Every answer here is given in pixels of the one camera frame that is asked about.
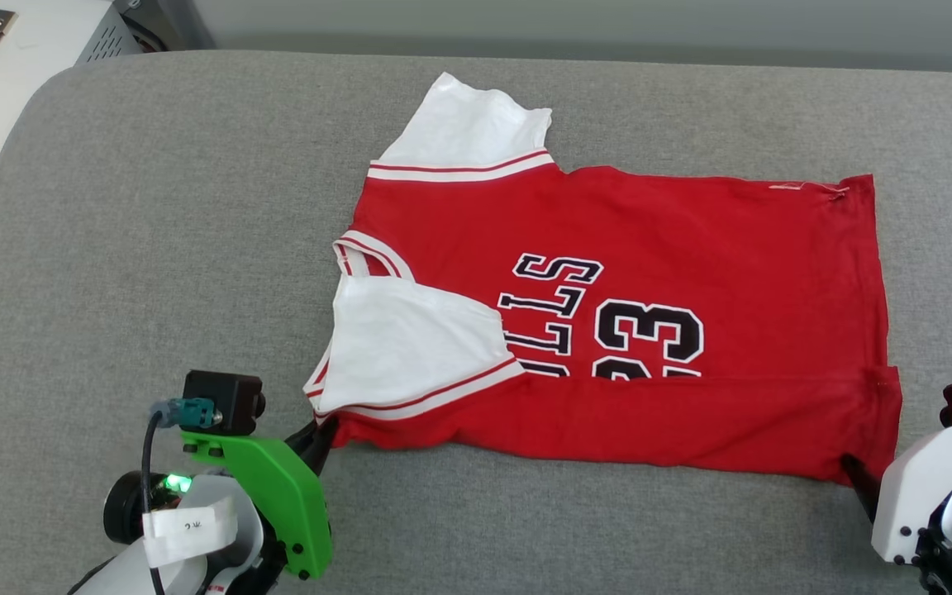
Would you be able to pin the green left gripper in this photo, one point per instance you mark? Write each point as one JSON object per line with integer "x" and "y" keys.
{"x": 286, "y": 496}

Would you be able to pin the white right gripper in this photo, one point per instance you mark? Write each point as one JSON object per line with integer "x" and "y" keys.
{"x": 910, "y": 496}

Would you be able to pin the red white basketball jersey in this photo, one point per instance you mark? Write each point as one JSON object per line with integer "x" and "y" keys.
{"x": 691, "y": 248}

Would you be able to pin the white paper label tag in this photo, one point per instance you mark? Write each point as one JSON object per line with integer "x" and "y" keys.
{"x": 191, "y": 529}

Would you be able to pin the grey fabric sofa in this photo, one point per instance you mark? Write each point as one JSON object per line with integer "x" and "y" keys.
{"x": 154, "y": 248}

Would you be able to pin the white appliance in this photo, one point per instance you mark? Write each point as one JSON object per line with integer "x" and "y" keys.
{"x": 38, "y": 41}

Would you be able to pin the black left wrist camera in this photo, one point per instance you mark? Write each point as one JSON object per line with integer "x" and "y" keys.
{"x": 224, "y": 397}

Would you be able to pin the teal left camera connector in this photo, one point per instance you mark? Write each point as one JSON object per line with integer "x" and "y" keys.
{"x": 191, "y": 413}

